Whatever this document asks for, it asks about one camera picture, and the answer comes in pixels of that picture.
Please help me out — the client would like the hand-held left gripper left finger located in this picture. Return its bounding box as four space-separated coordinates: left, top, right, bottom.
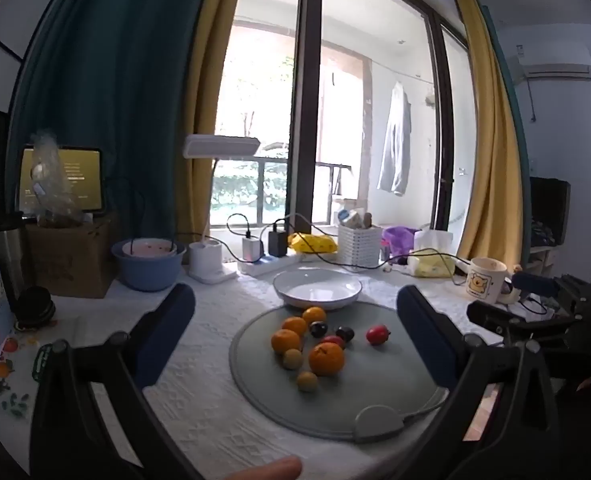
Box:
30 282 197 480

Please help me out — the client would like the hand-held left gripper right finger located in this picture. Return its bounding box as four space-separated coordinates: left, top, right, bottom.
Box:
396 285 562 480

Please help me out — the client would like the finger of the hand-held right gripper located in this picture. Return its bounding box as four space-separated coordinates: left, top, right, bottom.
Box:
513 271 561 298
467 301 576 343

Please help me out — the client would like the large orange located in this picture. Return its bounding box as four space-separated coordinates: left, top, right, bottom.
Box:
308 342 345 377

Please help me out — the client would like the white plate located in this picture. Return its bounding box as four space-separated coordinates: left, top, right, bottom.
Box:
272 268 363 310

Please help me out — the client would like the person's left hand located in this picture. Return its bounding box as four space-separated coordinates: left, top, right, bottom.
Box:
214 456 303 480

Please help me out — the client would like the white cartoon mug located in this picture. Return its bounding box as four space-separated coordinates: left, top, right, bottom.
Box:
463 256 513 303

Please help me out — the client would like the blue bowl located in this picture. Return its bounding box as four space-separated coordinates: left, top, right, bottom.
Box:
111 239 186 292

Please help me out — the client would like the yellow tissue pack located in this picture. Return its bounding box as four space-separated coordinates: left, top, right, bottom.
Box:
408 252 457 278

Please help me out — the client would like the white textured tablecloth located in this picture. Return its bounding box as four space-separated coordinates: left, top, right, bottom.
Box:
5 260 506 480

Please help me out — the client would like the grey round mat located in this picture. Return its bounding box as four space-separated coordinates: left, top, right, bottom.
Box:
228 302 451 443

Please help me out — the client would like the white desk lamp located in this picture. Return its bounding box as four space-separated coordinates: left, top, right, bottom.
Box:
182 134 262 285

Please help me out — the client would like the pink bowl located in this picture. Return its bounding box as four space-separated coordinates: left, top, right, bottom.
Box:
122 239 178 260

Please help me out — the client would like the white paper bag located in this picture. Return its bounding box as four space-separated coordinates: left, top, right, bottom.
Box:
414 227 451 261

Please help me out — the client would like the purple cloth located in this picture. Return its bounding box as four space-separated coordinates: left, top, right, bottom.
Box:
381 226 421 261

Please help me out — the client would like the white plastic basket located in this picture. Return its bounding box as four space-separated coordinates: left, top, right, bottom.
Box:
336 222 383 268

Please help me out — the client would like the white power strip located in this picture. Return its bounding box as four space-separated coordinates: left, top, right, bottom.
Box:
238 252 301 277

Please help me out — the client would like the cardboard box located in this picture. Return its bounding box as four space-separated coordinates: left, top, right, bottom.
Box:
22 212 121 298

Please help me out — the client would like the yellow curtain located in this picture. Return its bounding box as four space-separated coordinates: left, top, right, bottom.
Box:
175 0 248 241
450 0 531 261

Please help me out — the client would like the black round lid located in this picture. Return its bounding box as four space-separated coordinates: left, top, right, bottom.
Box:
14 285 56 331

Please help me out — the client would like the yellow packet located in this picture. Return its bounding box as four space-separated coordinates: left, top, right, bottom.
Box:
288 232 339 255

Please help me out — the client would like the teal curtain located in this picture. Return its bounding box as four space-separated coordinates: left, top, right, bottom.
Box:
480 5 532 261
8 0 216 241

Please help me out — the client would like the balcony railing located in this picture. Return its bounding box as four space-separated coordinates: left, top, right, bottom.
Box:
212 155 353 226

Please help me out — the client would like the dark metal flask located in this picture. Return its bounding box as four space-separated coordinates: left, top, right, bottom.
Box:
0 227 26 306

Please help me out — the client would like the hanging grey shirt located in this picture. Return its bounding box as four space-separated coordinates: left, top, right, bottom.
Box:
377 81 412 197

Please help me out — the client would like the white air conditioner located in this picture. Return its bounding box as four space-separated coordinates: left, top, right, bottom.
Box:
513 42 591 81

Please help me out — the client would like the dark window post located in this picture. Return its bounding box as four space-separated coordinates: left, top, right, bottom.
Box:
282 0 323 226

